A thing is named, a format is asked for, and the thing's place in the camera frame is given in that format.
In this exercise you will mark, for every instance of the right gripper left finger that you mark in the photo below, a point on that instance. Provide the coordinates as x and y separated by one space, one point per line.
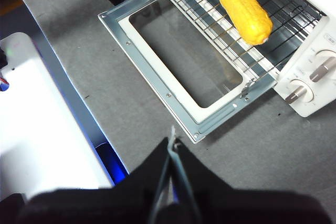
105 205

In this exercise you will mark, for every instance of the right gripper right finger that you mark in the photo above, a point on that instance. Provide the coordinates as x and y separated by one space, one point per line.
249 208

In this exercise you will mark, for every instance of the white Toshiba toaster oven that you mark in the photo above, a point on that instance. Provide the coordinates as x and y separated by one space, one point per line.
302 51

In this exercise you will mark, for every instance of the yellow corn cob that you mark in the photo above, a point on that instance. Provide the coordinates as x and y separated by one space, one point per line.
241 9

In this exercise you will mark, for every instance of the white oven knob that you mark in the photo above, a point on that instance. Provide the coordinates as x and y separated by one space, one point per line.
299 91
323 68

